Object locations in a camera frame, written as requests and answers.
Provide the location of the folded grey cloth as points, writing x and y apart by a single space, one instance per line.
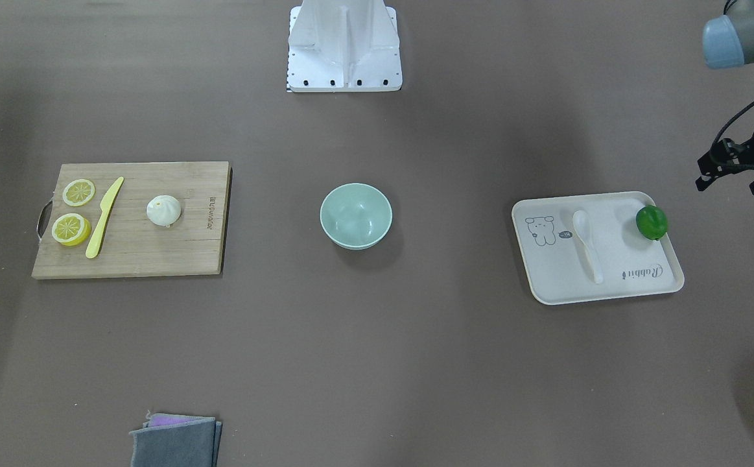
176 440

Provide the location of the yellow plastic knife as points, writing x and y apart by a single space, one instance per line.
106 205

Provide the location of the white ceramic spoon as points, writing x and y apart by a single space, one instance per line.
582 228

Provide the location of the thick lemon slice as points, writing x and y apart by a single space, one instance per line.
71 229

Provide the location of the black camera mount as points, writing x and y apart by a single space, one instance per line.
722 159

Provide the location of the thin lemon slice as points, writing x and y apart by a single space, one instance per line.
78 192

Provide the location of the cream rabbit tray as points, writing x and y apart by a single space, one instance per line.
554 259

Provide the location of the green lime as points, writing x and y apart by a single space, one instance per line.
652 222

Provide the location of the bamboo cutting board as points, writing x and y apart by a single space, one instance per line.
132 245

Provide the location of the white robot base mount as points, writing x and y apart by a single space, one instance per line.
343 46

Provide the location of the mint green bowl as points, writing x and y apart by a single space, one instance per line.
356 216

